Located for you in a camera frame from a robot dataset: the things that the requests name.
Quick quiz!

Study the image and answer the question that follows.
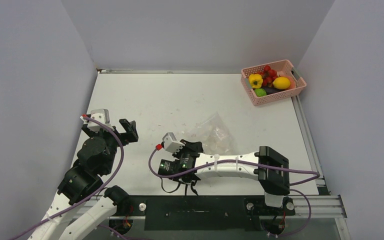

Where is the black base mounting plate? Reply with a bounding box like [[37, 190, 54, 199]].
[[107, 194, 296, 233]]

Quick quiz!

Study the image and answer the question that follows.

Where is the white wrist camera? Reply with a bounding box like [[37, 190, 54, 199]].
[[155, 132, 186, 154], [80, 108, 113, 133]]

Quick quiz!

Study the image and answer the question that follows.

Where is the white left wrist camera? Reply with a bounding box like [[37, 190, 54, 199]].
[[80, 108, 113, 133]]

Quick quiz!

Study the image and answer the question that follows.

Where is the aluminium rail frame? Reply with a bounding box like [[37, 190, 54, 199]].
[[291, 96, 351, 240]]

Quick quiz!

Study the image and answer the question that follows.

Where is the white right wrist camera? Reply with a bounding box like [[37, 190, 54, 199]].
[[155, 132, 186, 154]]

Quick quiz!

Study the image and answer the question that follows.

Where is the dark purple eggplant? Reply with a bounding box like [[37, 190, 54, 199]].
[[263, 86, 282, 95]]

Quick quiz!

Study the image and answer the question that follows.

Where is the pink plastic basket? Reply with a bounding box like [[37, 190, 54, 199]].
[[241, 59, 307, 106]]

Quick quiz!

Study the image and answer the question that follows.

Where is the yellow lemon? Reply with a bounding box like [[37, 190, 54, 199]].
[[272, 76, 292, 90]]

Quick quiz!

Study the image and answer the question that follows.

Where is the clear zip top bag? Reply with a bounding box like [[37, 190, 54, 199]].
[[182, 112, 238, 155]]

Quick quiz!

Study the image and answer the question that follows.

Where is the green lime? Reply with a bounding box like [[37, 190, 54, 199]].
[[254, 88, 267, 98]]

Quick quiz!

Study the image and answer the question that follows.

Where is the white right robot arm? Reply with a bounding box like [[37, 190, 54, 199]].
[[154, 139, 290, 214]]

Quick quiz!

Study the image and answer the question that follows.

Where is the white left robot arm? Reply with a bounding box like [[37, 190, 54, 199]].
[[29, 114, 139, 240]]

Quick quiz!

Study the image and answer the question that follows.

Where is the red strawberry cluster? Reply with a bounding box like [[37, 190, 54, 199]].
[[257, 65, 278, 88]]

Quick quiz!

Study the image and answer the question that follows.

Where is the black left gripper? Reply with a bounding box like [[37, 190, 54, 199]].
[[83, 118, 137, 175]]

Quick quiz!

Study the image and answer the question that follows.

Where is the yellow bell pepper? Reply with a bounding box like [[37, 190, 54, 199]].
[[248, 73, 264, 89]]

